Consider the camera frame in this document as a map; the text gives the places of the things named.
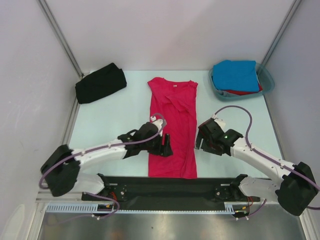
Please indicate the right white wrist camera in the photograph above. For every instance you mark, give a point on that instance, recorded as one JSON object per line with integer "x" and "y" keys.
{"x": 219, "y": 121}

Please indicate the red t shirt in basket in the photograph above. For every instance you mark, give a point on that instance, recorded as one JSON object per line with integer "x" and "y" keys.
{"x": 243, "y": 93}

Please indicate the aluminium front frame rail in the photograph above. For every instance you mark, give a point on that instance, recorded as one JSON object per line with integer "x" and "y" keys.
{"x": 46, "y": 196}

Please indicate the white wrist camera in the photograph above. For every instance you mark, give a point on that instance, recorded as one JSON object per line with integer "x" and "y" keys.
{"x": 219, "y": 121}
{"x": 158, "y": 120}

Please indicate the teal plastic basket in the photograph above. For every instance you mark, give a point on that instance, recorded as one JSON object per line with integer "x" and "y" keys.
{"x": 264, "y": 79}

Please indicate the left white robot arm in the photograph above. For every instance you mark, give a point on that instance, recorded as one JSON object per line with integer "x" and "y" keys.
{"x": 64, "y": 171}

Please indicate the left slotted cable duct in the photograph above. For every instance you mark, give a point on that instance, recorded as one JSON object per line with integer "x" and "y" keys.
{"x": 89, "y": 208}

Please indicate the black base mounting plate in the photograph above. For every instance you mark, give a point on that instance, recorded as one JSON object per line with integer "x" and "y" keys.
{"x": 169, "y": 194}

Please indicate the left aluminium corner post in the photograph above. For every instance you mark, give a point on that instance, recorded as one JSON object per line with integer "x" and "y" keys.
{"x": 49, "y": 15}

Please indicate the right slotted cable duct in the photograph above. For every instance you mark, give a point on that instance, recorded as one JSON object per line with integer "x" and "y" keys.
{"x": 238, "y": 207}

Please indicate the pink t shirt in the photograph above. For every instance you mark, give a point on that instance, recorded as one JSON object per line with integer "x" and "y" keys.
{"x": 176, "y": 101}

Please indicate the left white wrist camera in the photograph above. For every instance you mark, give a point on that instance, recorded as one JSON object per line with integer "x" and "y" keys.
{"x": 158, "y": 120}

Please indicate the blue t shirt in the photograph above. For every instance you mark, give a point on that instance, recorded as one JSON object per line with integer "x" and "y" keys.
{"x": 236, "y": 75}

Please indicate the aluminium corner post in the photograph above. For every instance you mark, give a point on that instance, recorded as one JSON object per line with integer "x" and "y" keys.
{"x": 49, "y": 15}
{"x": 282, "y": 29}

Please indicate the folded black t shirt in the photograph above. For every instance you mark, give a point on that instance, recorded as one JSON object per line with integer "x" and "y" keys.
{"x": 100, "y": 84}

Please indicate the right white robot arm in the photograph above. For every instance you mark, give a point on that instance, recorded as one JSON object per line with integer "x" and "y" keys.
{"x": 291, "y": 185}

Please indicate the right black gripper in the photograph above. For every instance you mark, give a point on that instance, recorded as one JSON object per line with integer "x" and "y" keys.
{"x": 204, "y": 145}

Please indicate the right aluminium corner post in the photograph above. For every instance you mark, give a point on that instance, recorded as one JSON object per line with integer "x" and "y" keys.
{"x": 282, "y": 29}

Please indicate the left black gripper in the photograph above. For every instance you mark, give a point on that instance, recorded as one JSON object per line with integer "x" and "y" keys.
{"x": 164, "y": 150}

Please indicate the slotted cable duct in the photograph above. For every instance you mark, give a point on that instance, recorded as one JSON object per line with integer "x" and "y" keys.
{"x": 89, "y": 208}
{"x": 238, "y": 207}

